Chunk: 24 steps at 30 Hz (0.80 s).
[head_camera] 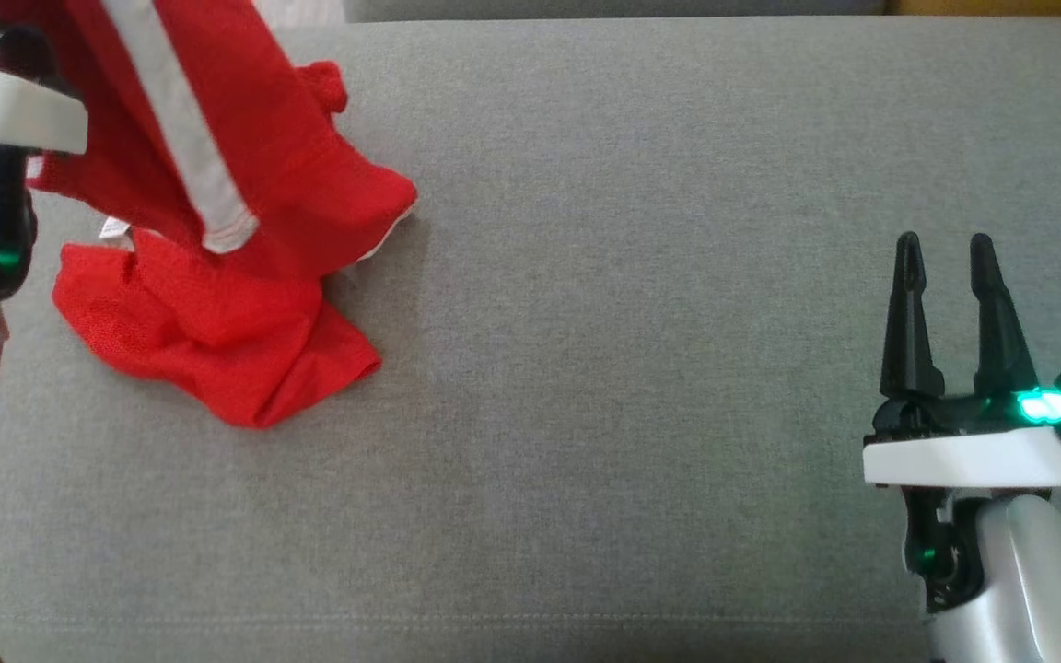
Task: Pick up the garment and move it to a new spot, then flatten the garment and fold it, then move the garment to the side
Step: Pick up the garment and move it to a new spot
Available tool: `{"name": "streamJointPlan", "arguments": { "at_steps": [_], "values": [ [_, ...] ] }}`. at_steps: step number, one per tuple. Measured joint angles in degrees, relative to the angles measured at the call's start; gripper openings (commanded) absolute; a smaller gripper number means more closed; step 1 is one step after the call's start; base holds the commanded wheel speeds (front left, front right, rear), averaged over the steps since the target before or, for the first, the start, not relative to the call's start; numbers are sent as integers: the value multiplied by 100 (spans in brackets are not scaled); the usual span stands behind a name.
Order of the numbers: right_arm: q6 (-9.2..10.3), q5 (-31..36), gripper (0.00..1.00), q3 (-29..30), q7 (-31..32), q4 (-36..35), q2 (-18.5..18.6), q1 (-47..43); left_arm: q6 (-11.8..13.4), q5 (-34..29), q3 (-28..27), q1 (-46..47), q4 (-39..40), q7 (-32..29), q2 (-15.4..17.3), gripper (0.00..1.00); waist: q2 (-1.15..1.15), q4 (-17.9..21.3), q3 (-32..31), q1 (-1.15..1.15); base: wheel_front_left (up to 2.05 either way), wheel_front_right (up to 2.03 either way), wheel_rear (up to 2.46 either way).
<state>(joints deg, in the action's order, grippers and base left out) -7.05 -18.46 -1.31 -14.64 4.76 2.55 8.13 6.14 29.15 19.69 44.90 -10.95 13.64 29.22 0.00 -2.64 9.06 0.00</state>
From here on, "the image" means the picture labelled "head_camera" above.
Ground red basketball jersey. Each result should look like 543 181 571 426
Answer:
52 216 382 429

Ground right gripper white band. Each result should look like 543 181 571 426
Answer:
862 232 1061 489

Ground red shorts with white stripe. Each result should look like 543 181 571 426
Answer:
0 0 419 282

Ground grey sofa seat cushion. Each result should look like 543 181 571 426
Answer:
344 0 891 21

